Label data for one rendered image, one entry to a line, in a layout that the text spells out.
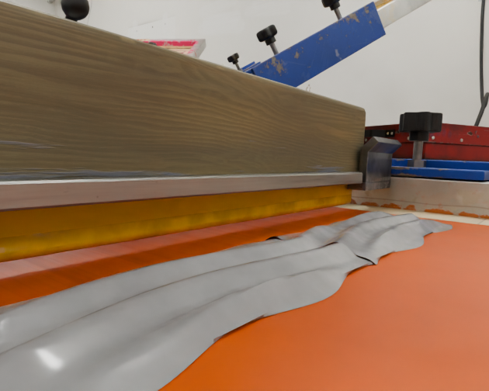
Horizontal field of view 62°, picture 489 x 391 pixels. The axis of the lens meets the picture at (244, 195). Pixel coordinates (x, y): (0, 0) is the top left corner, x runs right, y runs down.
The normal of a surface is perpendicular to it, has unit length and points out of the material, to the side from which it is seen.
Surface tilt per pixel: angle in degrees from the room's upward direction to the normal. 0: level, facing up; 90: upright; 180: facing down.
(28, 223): 90
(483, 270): 0
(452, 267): 0
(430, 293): 0
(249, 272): 33
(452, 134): 90
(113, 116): 90
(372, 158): 90
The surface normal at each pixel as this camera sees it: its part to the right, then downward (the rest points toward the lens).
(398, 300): 0.04, -0.99
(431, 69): -0.61, 0.05
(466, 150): 0.37, 0.11
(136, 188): 0.79, 0.09
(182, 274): 0.37, -0.85
